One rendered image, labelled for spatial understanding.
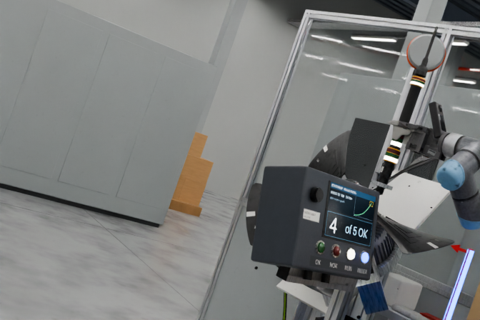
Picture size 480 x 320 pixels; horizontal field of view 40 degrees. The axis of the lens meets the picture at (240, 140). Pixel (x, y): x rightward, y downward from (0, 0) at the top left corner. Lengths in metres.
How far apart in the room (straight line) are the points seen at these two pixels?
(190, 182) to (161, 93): 2.88
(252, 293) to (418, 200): 1.20
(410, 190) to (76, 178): 5.43
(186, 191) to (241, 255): 6.89
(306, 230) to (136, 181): 6.57
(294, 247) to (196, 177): 9.12
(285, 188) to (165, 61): 6.48
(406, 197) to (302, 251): 1.31
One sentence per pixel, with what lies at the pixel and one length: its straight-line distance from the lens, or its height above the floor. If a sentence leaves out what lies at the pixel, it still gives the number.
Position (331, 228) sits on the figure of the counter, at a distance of 1.32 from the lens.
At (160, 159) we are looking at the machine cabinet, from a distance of 7.84.
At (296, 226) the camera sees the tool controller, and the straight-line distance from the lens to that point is 1.25.
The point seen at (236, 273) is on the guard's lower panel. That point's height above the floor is 0.62.
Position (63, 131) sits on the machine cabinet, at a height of 0.77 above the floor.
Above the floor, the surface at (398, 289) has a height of 0.93.
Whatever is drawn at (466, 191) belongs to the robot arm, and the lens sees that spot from 1.96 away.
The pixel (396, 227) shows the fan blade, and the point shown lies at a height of 1.17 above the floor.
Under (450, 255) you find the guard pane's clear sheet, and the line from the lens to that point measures 2.82.
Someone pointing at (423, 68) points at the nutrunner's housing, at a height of 1.67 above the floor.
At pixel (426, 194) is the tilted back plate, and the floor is 1.31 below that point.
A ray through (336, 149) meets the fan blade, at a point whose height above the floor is 1.35.
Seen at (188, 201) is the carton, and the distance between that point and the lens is 10.38.
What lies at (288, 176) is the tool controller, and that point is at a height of 1.22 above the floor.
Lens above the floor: 1.25
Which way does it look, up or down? level
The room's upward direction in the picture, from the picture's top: 19 degrees clockwise
